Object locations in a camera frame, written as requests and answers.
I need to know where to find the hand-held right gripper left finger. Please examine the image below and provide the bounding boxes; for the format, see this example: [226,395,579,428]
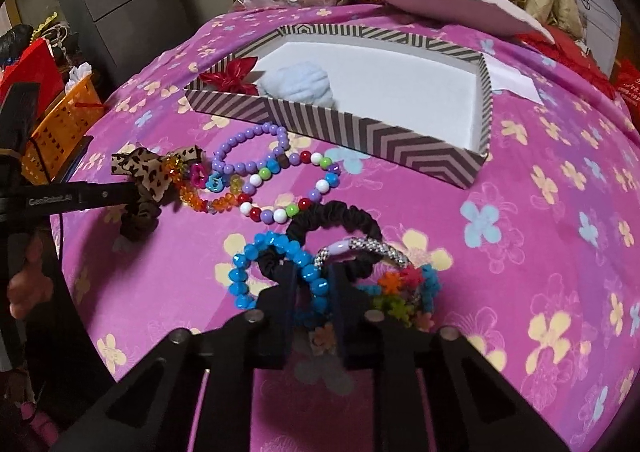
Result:
[50,259,301,452]

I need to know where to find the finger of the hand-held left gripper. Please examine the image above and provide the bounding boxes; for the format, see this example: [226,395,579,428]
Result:
[0,181,140,228]

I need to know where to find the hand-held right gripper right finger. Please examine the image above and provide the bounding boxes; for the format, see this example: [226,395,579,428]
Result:
[327,262,571,452]

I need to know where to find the colourful flower bead bracelet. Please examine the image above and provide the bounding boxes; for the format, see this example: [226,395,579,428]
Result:
[357,264,443,333]

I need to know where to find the leopard print bow scrunchie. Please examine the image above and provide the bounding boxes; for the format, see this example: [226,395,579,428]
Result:
[111,144,206,240]

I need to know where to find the blue bead bracelet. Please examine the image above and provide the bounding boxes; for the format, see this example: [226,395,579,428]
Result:
[227,231,331,328]

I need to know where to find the silver rhinestone bracelet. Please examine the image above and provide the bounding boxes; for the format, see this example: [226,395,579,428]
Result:
[312,237,413,305]

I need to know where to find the black scrunchie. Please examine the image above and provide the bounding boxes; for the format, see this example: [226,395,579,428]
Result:
[257,200,383,293]

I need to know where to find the orange crystal charm bracelet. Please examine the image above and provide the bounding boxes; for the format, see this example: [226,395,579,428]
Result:
[167,154,251,215]

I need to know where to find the multicolour round bead bracelet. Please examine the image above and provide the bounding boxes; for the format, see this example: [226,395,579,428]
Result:
[239,149,342,225]

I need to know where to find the purple bead bracelet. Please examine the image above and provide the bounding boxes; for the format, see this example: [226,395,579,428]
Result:
[211,122,291,178]

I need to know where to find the striped cardboard box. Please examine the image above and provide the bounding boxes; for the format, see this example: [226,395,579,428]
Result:
[182,23,493,190]

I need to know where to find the person's left hand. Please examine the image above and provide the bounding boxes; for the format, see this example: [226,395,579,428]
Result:
[7,237,55,320]

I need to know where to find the orange plastic basket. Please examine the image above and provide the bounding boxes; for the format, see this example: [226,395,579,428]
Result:
[20,72,108,185]

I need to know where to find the red paper bag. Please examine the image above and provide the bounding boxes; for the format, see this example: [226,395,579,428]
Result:
[0,38,66,105]

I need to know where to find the red ribbon bow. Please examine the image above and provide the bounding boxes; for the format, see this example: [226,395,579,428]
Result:
[199,56,261,95]

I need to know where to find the pink floral blanket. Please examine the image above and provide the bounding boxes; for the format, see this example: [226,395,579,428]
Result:
[50,4,640,452]

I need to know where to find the white fluffy scrunchie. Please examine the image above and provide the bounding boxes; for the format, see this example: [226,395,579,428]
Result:
[256,61,338,109]

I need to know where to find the white paper sheet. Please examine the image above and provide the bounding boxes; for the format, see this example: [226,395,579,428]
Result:
[482,57,542,104]

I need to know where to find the pale pink pillow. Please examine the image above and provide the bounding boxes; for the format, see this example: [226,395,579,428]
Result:
[357,0,556,44]

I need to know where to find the red frilled cloth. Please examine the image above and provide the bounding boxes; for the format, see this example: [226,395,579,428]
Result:
[515,24,618,98]

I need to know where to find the red shopping bag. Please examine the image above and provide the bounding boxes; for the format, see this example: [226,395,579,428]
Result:
[612,59,640,120]

